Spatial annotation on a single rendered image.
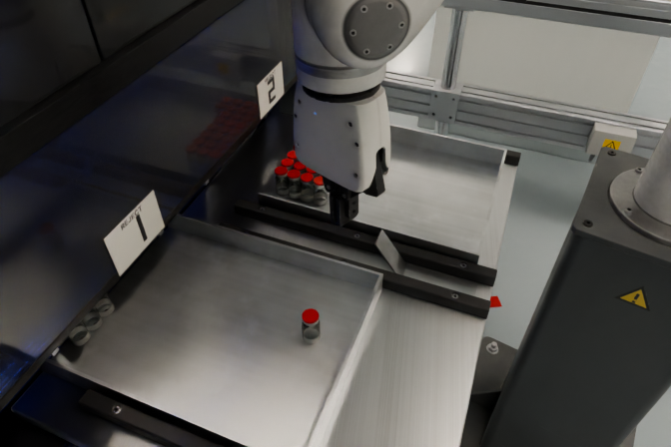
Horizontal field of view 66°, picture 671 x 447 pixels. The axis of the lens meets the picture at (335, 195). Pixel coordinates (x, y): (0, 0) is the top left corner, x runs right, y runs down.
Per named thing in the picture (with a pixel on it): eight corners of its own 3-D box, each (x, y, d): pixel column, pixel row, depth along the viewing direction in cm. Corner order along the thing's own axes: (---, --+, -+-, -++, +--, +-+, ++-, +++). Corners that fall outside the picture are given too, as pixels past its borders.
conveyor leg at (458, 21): (416, 195, 206) (443, 3, 155) (422, 182, 212) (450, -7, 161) (439, 201, 203) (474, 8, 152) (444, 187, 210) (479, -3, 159)
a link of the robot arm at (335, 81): (272, 50, 48) (276, 80, 49) (342, 78, 43) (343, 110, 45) (335, 24, 52) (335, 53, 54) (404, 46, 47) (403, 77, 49)
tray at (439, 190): (260, 210, 82) (258, 193, 80) (324, 124, 100) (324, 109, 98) (474, 271, 73) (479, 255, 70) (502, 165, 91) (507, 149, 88)
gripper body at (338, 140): (275, 69, 49) (285, 165, 56) (354, 102, 44) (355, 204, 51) (329, 44, 54) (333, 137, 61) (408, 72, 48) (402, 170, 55)
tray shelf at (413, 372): (15, 416, 59) (8, 408, 58) (282, 109, 108) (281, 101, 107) (425, 609, 46) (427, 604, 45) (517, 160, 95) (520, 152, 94)
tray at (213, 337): (41, 370, 61) (29, 354, 59) (170, 225, 79) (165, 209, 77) (304, 483, 52) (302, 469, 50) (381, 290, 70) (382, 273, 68)
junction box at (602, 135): (585, 154, 164) (594, 130, 158) (585, 145, 167) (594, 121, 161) (626, 162, 160) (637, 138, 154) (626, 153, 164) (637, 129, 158)
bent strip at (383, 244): (371, 272, 73) (374, 243, 69) (378, 257, 75) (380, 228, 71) (473, 302, 69) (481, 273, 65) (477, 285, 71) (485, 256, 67)
